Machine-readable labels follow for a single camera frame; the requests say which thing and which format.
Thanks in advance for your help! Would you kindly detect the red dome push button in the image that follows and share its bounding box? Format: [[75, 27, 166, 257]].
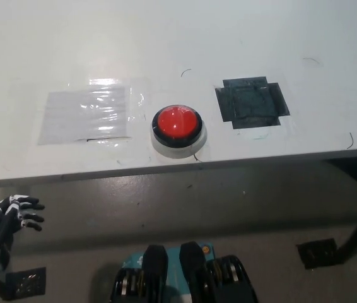
[[149, 104, 208, 160]]

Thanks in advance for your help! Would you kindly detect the black tape patch on desk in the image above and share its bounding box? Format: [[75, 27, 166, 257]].
[[213, 75, 291, 131]]

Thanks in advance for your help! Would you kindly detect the black floor tape patch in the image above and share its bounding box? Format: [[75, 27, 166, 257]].
[[295, 237, 339, 270], [4, 266, 47, 300]]

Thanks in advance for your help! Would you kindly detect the clear tape over grey paper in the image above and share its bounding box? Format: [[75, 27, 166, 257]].
[[36, 76, 147, 148]]

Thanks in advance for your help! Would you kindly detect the black metal table frame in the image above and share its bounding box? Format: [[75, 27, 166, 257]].
[[322, 156, 357, 264]]

